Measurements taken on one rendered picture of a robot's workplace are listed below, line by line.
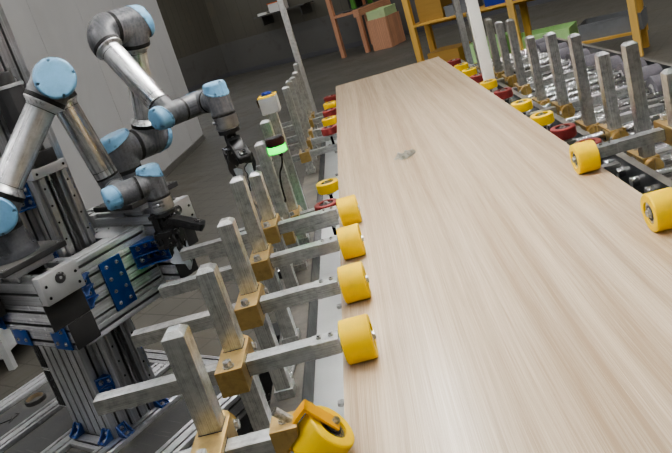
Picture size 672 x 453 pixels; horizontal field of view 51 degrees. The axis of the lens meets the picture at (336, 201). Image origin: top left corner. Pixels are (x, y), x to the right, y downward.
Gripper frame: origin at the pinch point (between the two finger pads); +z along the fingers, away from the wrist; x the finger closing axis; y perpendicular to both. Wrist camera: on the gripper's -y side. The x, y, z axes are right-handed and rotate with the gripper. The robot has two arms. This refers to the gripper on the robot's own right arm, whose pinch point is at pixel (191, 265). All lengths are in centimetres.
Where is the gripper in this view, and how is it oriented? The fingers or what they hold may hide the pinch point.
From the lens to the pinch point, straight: 234.3
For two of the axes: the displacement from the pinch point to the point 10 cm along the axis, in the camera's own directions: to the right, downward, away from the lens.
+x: 0.0, 2.9, -9.6
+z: 2.8, 9.2, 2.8
